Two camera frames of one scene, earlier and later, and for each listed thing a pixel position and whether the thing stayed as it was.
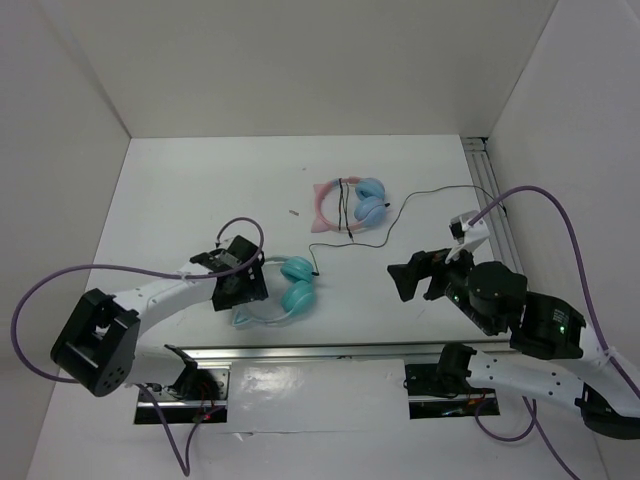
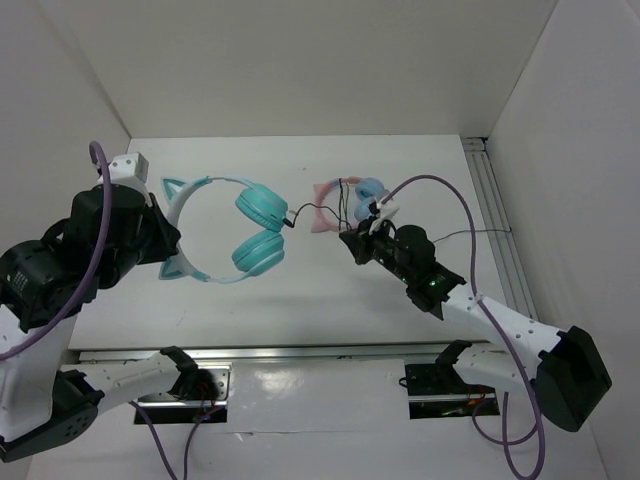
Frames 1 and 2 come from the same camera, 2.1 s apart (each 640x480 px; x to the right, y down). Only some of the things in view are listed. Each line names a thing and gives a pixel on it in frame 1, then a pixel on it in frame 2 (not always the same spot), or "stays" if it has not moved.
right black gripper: (419, 264) -> (358, 242)
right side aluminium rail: (486, 189) stays
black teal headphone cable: (312, 245) -> (291, 224)
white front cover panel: (321, 395) stays
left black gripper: (254, 289) -> (170, 233)
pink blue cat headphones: (370, 205) stays
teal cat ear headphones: (297, 294) -> (260, 247)
